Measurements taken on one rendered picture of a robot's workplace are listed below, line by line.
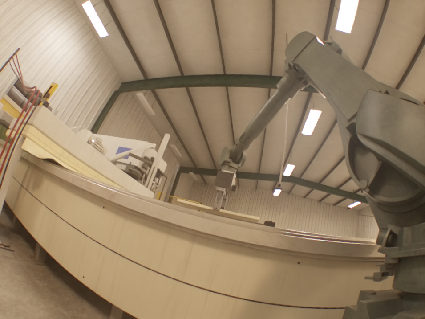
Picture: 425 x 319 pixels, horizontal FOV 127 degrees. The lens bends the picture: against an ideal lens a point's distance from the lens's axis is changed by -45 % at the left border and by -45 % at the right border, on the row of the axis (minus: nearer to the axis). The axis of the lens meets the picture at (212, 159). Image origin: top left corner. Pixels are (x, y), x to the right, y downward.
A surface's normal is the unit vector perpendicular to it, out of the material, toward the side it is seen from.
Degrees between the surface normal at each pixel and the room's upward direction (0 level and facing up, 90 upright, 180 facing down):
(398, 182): 90
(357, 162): 90
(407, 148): 90
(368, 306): 45
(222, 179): 90
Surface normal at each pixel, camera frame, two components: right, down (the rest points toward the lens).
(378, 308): 0.08, -0.93
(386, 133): -0.85, -0.40
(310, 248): -0.16, -0.44
